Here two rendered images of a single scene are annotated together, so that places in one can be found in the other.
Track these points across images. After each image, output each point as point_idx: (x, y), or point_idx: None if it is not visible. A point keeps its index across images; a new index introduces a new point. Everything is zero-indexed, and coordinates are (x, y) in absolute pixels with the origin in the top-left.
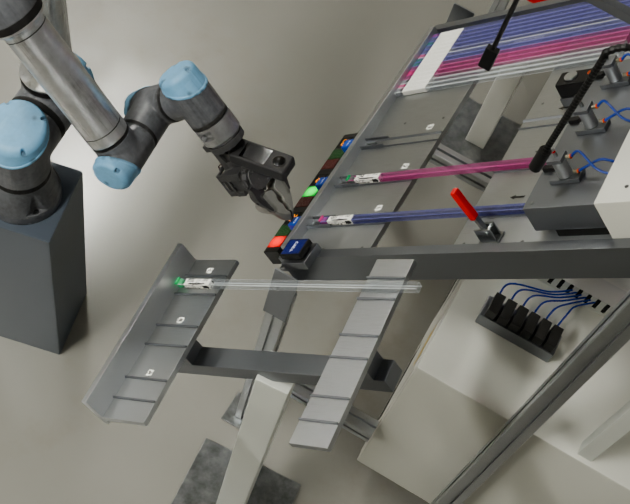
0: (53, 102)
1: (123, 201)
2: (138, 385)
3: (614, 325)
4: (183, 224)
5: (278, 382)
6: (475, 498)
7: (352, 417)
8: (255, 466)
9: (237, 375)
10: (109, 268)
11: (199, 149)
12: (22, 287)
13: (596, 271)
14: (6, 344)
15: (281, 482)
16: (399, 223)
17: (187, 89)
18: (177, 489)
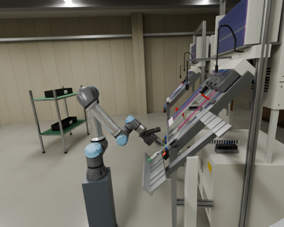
0: (100, 143)
1: (116, 198)
2: (155, 178)
3: (258, 92)
4: (132, 197)
5: (193, 156)
6: (249, 212)
7: (205, 202)
8: (195, 216)
9: (180, 164)
10: (119, 213)
11: (128, 182)
12: (101, 210)
13: (244, 85)
14: None
15: None
16: (176, 178)
17: (131, 118)
18: None
